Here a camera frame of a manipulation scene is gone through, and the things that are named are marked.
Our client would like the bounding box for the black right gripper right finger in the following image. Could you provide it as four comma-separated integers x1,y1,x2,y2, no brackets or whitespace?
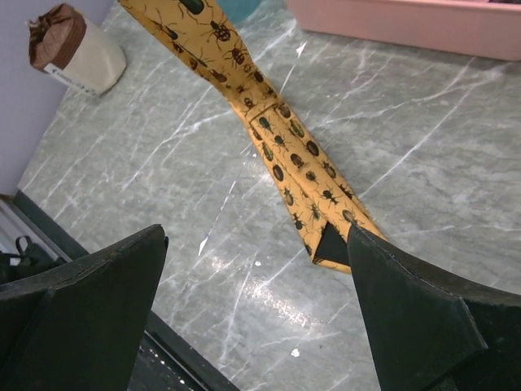
347,226,520,390

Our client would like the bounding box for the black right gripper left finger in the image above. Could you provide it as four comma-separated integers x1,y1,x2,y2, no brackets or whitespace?
1,225,168,390

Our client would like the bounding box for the pink divided organizer box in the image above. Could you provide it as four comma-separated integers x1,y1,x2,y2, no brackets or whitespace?
286,1,520,62

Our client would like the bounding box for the brown white rolled cloth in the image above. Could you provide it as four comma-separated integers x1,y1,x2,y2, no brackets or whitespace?
26,3,127,96

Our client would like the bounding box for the yellow beetle print tie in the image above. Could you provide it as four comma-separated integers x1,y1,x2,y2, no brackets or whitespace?
121,1,382,273

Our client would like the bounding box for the black aluminium mounting rail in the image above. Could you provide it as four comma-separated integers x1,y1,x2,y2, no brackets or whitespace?
1,193,234,390

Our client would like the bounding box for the teal transparent plastic tub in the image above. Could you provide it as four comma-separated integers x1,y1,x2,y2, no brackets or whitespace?
217,0,261,24

